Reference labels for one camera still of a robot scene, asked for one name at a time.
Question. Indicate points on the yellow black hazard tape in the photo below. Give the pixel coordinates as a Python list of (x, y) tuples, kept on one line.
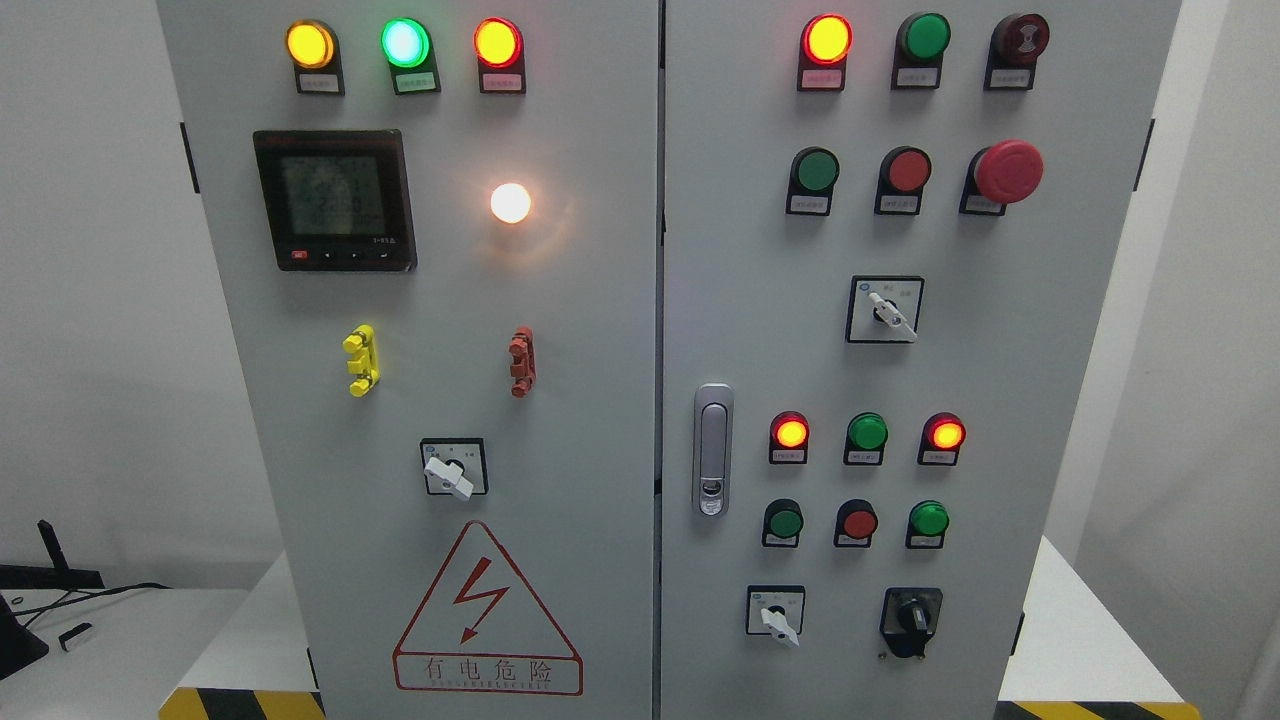
[(216, 703), (1095, 710)]

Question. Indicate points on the left grey cabinet door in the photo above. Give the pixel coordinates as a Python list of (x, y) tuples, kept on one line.
[(571, 466)]

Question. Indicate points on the dark red buzzer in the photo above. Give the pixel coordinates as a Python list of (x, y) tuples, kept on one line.
[(1014, 49)]

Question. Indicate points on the red push button lower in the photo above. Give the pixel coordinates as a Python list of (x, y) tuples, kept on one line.
[(855, 524)]

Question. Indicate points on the black rotary knob switch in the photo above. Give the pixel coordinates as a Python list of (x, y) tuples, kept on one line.
[(909, 619)]

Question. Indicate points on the red indicator lower right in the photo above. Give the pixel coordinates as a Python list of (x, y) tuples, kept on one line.
[(942, 437)]

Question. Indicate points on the silver door latch handle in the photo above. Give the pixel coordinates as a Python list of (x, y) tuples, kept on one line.
[(711, 448)]

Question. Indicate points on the red push button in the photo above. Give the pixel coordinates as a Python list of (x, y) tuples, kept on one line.
[(855, 524), (902, 176)]

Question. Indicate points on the right grey cabinet door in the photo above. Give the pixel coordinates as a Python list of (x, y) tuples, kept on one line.
[(758, 299)]

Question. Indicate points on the green push button lower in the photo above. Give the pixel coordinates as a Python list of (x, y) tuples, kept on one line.
[(782, 524)]

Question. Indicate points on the upper right white selector switch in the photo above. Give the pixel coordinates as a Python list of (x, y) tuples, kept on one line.
[(884, 309)]

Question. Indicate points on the yellow indicator light top left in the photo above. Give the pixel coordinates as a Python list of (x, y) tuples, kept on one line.
[(315, 54)]

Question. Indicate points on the yellow black hazard tape right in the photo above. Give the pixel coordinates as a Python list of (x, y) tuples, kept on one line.
[(1095, 710)]

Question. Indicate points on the black digital power meter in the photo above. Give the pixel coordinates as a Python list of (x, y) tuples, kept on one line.
[(337, 199)]

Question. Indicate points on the red emergency stop button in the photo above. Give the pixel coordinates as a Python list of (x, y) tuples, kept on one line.
[(1001, 174)]

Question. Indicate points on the black device with antenna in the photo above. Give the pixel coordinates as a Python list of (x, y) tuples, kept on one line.
[(59, 575)]

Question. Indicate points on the red terminal clip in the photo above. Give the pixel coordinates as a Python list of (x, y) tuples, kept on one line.
[(523, 361)]

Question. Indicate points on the green indicator lower middle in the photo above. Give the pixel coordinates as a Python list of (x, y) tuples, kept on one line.
[(866, 437)]

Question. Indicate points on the green push button upper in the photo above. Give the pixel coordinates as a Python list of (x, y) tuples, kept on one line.
[(811, 182)]

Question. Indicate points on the left door white selector switch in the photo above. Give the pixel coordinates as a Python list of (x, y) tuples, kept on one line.
[(454, 467)]

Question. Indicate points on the grey cabinet door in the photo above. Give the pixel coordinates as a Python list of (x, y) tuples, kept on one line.
[(758, 299), (571, 466)]

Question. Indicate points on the green illuminated button lower right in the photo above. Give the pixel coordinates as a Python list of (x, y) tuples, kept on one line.
[(928, 522)]

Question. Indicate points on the red lit indicator lower left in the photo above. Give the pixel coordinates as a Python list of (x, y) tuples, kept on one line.
[(788, 443)]

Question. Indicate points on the red electric warning sticker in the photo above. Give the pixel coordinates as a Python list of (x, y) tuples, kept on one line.
[(482, 628)]

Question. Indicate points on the green indicator light top right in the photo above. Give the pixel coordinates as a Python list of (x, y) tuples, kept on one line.
[(920, 47)]

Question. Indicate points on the yellow terminal clip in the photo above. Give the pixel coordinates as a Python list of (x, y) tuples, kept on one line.
[(362, 362)]

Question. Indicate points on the red indicator light top right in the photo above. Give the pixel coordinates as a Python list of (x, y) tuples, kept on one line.
[(825, 43)]

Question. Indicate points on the green lit indicator light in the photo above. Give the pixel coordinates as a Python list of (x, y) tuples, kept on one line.
[(410, 54)]

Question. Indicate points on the black monitor stand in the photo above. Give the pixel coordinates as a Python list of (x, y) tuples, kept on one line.
[(19, 647)]

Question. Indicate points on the white glowing lamp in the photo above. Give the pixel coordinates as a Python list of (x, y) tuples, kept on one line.
[(511, 203)]

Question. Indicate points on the yellow black hazard tape left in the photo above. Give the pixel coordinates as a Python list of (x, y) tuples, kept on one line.
[(216, 703)]

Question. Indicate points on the lower white selector switch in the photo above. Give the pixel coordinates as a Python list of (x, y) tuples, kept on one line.
[(777, 611)]

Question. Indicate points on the red push button upper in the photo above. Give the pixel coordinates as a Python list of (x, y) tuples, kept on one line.
[(902, 176)]

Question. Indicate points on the green push button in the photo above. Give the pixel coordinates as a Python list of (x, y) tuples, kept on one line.
[(782, 524), (811, 182)]

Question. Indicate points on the red indicator light left door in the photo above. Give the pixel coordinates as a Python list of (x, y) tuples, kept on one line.
[(499, 48)]

